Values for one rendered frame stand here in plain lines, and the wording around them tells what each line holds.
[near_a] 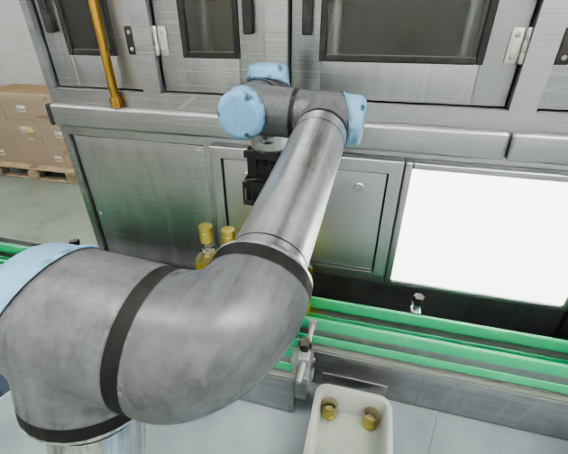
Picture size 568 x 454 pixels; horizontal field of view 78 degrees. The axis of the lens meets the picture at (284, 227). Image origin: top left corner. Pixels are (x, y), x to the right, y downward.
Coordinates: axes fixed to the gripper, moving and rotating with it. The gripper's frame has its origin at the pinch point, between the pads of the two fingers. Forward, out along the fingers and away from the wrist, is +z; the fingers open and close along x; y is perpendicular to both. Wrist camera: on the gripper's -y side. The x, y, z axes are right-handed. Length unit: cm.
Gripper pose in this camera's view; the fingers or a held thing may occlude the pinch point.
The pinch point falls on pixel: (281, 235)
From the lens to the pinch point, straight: 79.1
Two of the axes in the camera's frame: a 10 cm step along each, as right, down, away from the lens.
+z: 0.1, 8.6, 5.1
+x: -2.7, 4.9, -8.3
